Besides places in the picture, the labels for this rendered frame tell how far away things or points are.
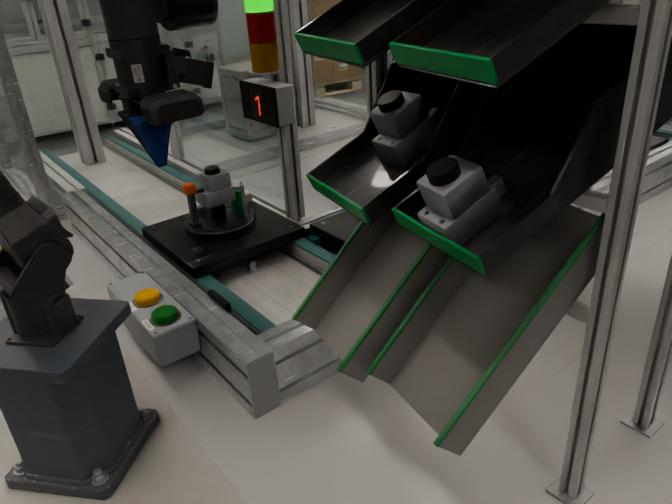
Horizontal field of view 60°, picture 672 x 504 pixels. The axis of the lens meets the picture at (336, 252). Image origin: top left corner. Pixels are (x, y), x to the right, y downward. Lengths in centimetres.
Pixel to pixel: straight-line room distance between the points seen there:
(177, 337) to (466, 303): 45
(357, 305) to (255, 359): 16
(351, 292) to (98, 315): 32
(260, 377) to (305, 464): 13
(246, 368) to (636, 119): 55
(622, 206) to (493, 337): 19
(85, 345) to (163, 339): 20
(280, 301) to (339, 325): 26
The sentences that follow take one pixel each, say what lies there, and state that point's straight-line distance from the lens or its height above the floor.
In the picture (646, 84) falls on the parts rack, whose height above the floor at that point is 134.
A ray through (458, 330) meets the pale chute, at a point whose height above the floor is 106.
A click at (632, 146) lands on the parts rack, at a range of 55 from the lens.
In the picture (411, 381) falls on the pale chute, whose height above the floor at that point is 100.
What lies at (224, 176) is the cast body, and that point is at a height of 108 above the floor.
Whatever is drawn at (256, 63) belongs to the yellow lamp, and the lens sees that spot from 109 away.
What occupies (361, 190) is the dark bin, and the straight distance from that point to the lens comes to 66.
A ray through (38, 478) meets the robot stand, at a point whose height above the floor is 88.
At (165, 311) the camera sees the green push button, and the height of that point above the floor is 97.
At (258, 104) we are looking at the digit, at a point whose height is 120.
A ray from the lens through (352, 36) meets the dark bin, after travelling 64.
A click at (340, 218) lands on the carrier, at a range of 116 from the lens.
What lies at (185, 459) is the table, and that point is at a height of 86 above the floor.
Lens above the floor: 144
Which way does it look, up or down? 27 degrees down
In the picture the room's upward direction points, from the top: 4 degrees counter-clockwise
